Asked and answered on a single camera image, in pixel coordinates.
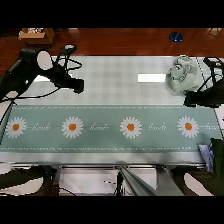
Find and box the blue garment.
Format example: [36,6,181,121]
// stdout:
[196,143,215,173]

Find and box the pale green polo shirt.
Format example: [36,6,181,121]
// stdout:
[165,55,205,96]

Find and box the dark green garment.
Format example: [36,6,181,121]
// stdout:
[210,137,224,178]

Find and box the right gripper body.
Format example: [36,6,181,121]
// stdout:
[183,90,210,108]

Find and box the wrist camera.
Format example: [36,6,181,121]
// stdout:
[54,43,83,73]
[202,56,224,79]

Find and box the black cable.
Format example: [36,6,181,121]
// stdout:
[12,87,62,101]

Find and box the small cardboard box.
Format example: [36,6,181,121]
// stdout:
[17,27,56,46]

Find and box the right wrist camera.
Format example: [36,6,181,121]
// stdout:
[202,56,224,79]

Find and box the silver frame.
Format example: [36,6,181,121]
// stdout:
[0,161,224,197]

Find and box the blue round disc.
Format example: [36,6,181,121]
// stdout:
[168,31,185,43]

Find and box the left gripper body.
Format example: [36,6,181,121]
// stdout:
[59,74,85,95]

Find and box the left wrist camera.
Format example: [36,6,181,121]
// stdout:
[54,43,83,73]

